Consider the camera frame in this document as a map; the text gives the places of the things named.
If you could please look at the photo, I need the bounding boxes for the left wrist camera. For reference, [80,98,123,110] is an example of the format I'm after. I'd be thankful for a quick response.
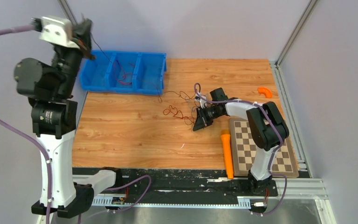
[32,15,80,49]

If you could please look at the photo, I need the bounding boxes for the brown wire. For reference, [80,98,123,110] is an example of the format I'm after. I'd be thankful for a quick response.
[91,34,203,126]

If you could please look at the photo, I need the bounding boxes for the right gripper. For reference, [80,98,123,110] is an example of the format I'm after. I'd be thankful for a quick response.
[193,106,223,132]

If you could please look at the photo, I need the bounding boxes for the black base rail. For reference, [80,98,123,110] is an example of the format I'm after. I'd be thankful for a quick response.
[121,168,266,205]

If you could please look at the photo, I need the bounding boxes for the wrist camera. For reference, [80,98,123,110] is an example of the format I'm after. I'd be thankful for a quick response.
[195,95,208,108]
[32,15,80,49]

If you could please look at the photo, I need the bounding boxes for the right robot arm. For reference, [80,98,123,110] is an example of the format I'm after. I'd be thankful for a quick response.
[193,83,289,195]

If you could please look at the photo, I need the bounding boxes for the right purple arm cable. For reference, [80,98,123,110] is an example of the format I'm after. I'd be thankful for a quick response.
[193,83,288,217]

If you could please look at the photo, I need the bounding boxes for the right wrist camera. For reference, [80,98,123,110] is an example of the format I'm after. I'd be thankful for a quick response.
[195,95,208,108]

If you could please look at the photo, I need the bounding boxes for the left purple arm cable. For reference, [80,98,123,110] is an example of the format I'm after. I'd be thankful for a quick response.
[0,24,152,224]

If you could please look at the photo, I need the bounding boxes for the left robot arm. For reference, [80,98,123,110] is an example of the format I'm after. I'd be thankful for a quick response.
[14,16,124,218]

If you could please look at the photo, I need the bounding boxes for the orange cylinder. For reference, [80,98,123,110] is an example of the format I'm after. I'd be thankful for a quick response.
[220,129,234,179]

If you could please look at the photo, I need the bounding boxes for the orange curved piece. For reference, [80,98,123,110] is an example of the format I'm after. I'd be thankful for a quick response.
[257,87,273,98]

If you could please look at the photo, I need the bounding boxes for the blue three-compartment bin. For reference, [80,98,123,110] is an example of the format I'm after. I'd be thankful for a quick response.
[78,50,167,96]

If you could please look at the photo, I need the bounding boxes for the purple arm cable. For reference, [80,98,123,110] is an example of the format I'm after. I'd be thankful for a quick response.
[0,24,152,224]
[193,83,288,217]

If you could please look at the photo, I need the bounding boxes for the wooden chessboard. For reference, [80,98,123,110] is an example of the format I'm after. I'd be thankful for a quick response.
[228,118,299,178]

